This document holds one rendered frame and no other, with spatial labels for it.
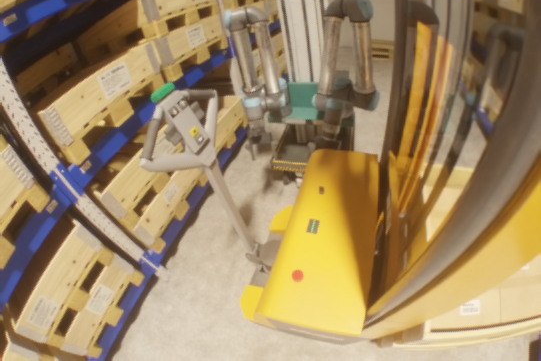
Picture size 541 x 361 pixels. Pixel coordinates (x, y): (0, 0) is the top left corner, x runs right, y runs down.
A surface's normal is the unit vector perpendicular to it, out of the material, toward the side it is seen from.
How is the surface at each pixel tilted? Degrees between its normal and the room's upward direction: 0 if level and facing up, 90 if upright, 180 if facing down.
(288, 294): 0
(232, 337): 0
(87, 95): 90
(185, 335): 0
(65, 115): 90
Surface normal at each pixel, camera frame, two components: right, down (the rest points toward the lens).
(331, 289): -0.17, -0.74
